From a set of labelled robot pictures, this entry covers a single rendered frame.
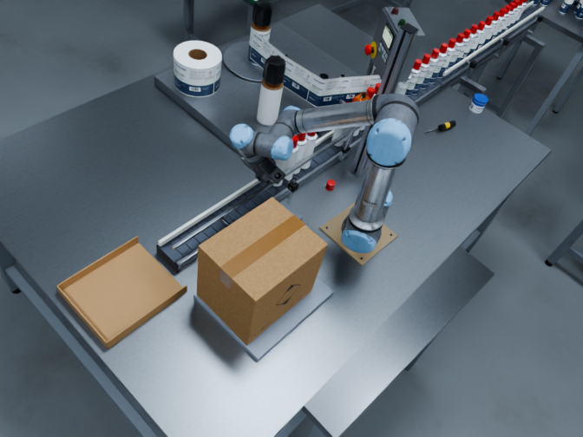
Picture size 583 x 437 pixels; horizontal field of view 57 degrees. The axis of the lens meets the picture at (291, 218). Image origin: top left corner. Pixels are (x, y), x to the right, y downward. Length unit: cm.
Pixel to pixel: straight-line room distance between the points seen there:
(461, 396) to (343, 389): 120
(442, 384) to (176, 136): 171
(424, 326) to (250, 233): 70
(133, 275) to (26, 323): 104
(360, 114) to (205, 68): 87
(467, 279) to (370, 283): 38
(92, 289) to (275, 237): 62
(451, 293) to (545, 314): 135
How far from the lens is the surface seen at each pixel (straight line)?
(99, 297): 180
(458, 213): 226
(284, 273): 151
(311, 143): 202
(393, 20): 192
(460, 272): 208
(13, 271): 268
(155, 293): 179
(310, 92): 234
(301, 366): 170
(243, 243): 155
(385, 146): 147
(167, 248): 183
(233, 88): 244
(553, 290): 343
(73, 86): 390
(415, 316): 190
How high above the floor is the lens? 237
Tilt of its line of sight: 50 degrees down
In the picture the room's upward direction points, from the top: 14 degrees clockwise
